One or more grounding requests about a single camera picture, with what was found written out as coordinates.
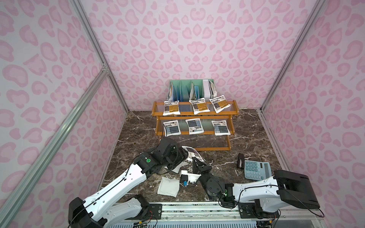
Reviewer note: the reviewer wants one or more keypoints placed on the blue coffee bag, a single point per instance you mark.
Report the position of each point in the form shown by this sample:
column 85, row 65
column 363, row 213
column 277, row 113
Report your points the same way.
column 171, row 128
column 221, row 128
column 194, row 126

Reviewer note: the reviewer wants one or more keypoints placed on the orange wooden three-tier shelf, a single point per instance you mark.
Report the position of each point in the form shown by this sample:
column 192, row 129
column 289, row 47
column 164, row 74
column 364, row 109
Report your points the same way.
column 205, row 123

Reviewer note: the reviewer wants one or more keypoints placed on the yellow coffee bag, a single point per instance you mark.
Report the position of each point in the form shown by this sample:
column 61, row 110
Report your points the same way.
column 171, row 108
column 219, row 103
column 199, row 106

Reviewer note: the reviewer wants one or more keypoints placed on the light blue calculator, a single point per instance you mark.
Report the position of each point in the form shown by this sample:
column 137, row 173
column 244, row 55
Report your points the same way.
column 257, row 171

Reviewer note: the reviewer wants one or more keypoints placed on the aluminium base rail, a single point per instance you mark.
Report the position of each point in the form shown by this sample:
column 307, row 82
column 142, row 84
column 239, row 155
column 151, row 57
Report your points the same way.
column 211, row 215

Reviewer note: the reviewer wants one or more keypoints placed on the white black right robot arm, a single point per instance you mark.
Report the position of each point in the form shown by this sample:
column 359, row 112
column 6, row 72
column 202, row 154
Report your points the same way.
column 282, row 189

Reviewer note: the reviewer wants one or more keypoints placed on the white binder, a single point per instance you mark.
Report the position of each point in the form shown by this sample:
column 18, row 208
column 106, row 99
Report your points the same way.
column 206, row 89

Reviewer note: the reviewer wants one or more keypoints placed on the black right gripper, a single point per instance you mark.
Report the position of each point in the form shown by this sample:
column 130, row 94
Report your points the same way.
column 200, row 166

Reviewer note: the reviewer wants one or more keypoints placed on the green file organizer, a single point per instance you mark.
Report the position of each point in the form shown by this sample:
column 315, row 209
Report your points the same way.
column 186, row 90

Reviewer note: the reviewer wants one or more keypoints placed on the plain white bag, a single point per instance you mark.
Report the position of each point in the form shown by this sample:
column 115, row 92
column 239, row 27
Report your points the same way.
column 169, row 187

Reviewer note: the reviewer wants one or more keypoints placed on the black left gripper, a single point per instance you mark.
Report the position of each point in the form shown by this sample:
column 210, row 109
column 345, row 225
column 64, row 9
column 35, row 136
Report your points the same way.
column 177, row 154

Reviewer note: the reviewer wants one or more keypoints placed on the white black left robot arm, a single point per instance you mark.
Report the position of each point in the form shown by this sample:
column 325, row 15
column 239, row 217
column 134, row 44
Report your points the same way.
column 101, row 209

